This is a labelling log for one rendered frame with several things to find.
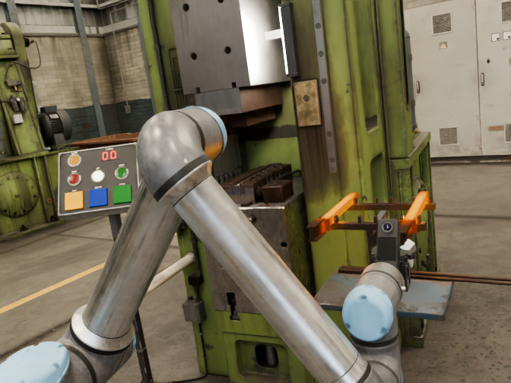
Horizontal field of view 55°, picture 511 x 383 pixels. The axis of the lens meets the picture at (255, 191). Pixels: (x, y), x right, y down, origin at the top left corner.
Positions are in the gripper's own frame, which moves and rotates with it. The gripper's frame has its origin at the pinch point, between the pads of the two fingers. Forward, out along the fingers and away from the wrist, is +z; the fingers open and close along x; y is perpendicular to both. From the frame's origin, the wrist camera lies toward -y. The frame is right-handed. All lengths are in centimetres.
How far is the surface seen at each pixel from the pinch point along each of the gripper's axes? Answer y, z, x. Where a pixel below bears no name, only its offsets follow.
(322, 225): 0.1, 12.6, -23.9
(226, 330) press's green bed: 56, 43, -83
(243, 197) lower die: 0, 49, -69
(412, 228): 0.6, 11.5, 1.3
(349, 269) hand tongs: 25, 40, -26
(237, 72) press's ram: -48, 49, -64
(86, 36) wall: -199, 719, -766
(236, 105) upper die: -36, 49, -66
